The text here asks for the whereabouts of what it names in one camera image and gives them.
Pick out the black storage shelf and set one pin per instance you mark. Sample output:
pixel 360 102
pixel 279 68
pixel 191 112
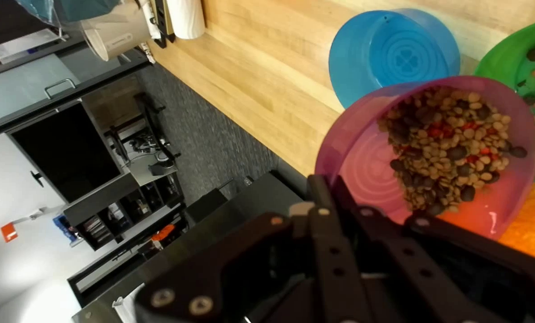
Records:
pixel 99 208

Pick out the white paper on refrigerator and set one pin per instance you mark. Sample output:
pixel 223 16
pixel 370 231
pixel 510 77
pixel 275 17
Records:
pixel 124 308

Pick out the white paper towel roll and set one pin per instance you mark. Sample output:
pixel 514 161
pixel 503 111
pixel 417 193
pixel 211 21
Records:
pixel 187 19

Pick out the purple translucent plastic bowl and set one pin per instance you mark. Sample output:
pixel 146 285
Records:
pixel 363 163

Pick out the green plastic bowl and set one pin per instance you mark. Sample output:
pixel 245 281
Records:
pixel 501 60

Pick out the small orange wall sign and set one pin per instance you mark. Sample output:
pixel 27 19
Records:
pixel 10 233

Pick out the black equipment stand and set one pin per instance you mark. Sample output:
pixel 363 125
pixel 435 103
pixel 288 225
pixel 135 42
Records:
pixel 151 136

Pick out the mixed dried beans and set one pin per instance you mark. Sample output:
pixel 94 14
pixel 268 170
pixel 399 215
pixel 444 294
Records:
pixel 453 150

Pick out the white printed mug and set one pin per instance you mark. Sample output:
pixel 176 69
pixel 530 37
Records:
pixel 115 37

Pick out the blue plastic bowl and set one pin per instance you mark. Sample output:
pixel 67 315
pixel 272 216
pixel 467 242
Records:
pixel 394 60

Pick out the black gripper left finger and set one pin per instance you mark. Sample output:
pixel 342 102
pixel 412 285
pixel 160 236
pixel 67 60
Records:
pixel 333 270

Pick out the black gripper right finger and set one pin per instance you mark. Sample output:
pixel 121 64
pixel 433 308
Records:
pixel 435 281

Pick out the grey framed glass door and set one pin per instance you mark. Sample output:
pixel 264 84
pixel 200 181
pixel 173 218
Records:
pixel 27 91

